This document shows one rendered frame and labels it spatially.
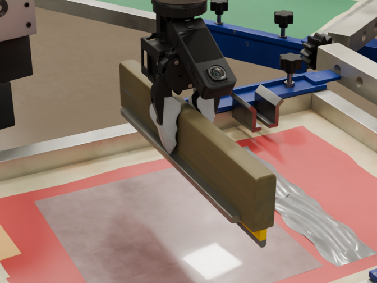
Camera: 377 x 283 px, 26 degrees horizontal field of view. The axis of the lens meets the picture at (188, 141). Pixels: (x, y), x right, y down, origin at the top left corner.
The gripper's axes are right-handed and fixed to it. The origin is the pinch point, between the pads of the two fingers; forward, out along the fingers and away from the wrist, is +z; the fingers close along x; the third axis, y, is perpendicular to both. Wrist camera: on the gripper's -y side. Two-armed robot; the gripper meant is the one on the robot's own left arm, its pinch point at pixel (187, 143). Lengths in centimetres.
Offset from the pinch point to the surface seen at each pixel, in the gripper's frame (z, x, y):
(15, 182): 13.7, 18.7, 24.1
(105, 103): 109, -79, 241
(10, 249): 13.7, 24.6, 6.1
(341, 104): 10.2, -40.9, 18.4
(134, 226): 13.7, 6.8, 3.7
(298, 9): 14, -71, 77
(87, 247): 13.7, 14.9, 1.7
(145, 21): 11, -29, 80
